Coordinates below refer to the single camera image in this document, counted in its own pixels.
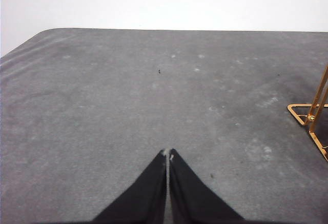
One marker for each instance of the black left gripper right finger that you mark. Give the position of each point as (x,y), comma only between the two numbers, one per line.
(192,195)

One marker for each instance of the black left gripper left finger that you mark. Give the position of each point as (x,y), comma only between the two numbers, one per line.
(143,195)

